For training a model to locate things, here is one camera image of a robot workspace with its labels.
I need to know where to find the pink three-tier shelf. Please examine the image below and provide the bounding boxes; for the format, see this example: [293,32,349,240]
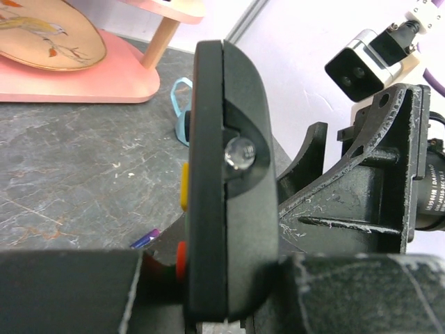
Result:
[1,1,205,103]

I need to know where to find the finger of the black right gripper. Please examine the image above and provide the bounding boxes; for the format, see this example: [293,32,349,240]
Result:
[277,122,327,205]

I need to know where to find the light blue mug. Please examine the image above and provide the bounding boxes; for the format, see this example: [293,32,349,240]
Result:
[170,77,193,147]

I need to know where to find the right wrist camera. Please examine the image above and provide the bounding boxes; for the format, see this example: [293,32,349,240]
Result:
[325,1,443,102]

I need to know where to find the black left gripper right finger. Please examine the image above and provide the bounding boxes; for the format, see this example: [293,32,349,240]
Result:
[245,253,444,333]

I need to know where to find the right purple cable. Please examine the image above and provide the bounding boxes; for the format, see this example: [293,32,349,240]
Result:
[420,0,445,97]

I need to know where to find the beige bird-painted bowl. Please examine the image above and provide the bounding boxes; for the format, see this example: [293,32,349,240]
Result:
[1,1,107,71]

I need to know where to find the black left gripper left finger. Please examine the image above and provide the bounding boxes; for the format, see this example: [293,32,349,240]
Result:
[1,250,187,333]

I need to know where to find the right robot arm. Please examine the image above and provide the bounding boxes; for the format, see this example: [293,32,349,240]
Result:
[277,83,444,255]

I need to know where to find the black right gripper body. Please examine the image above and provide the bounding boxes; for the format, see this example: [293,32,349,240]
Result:
[279,83,430,255]

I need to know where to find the black remote control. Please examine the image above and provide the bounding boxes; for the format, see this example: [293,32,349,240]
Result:
[184,40,279,322]

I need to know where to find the blue purple battery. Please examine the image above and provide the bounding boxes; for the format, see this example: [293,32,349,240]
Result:
[130,229,160,249]

